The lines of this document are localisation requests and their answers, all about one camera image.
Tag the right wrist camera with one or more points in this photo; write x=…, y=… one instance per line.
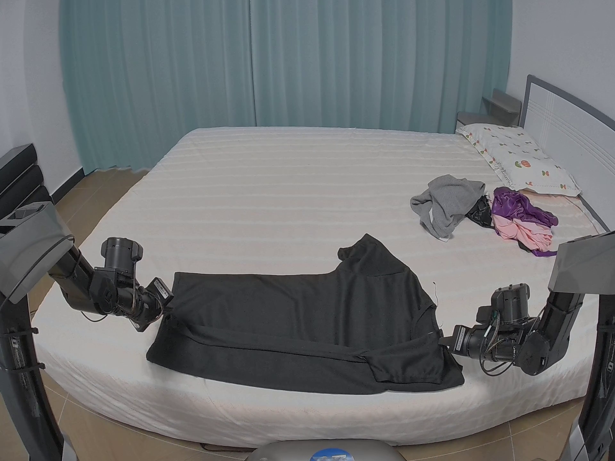
x=459, y=339

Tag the grey bedside table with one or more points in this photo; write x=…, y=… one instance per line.
x=495, y=112

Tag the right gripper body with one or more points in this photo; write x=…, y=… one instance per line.
x=475, y=346

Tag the bed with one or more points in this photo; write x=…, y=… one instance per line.
x=298, y=185

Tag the blue-green curtain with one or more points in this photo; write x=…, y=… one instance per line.
x=153, y=65
x=379, y=51

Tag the grey garment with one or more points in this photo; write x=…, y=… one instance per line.
x=449, y=197

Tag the pile of clothes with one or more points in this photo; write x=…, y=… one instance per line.
x=514, y=212

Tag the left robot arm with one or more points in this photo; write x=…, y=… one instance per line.
x=81, y=286

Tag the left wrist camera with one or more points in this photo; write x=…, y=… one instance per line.
x=162, y=291

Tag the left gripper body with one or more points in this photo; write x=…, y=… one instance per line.
x=151, y=315

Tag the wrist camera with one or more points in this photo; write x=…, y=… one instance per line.
x=459, y=339
x=162, y=291

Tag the black chest of drawers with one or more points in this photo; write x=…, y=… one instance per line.
x=19, y=180

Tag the black T-shirt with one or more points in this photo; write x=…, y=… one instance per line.
x=288, y=315

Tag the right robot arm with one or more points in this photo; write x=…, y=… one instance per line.
x=581, y=262

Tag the white printed pillow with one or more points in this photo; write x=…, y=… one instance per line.
x=519, y=154

